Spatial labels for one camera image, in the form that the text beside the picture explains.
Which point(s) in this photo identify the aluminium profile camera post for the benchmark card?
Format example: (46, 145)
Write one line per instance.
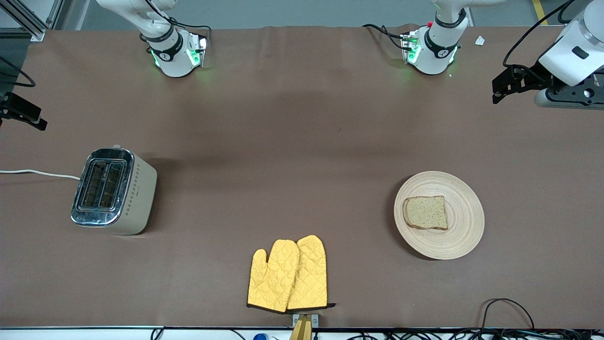
(302, 330)

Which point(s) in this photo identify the small blue object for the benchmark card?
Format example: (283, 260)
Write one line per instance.
(260, 337)

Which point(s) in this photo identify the chrome and beige toaster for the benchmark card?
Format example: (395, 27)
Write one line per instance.
(137, 198)

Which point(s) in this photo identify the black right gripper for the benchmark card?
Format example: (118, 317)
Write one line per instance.
(14, 107)

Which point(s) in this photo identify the aluminium frame structure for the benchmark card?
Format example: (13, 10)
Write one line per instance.
(23, 33)

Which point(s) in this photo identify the small white paper scrap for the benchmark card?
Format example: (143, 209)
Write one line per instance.
(480, 41)

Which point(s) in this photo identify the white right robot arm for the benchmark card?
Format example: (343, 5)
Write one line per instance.
(174, 61)

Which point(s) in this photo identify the yellow quilted oven mitt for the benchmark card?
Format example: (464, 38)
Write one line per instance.
(273, 278)
(311, 274)

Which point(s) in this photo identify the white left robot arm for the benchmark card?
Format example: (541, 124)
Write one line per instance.
(436, 56)

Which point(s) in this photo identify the round light wooden plate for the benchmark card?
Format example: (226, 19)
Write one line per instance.
(462, 226)

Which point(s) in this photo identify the brown bread slice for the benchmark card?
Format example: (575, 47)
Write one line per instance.
(424, 212)

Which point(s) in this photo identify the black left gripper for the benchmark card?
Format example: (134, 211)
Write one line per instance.
(532, 77)

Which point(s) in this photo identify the grey metal mounting bracket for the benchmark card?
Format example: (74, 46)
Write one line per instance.
(314, 320)

